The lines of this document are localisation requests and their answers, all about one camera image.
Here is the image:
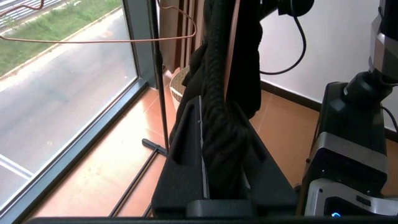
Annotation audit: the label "white laundry basket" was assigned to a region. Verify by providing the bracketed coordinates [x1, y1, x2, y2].
[169, 65, 191, 110]

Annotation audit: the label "beige curtain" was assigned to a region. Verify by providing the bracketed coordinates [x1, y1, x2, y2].
[159, 0, 206, 74]

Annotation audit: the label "black garment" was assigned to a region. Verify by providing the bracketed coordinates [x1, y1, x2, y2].
[169, 0, 265, 200]

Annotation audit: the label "window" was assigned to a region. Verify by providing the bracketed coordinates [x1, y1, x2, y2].
[0, 0, 156, 224]

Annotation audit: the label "pink clothes hanger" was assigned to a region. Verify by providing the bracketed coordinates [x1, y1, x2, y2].
[0, 0, 198, 44]
[223, 0, 242, 100]

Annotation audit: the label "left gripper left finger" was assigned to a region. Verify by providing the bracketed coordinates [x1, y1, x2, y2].
[151, 95, 210, 218]

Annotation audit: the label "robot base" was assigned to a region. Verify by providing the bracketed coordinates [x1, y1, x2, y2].
[297, 0, 398, 218]

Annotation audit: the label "black clothes rack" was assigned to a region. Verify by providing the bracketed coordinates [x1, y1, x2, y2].
[108, 0, 171, 218]

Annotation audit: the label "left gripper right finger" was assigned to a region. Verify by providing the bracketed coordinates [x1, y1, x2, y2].
[239, 119, 298, 218]

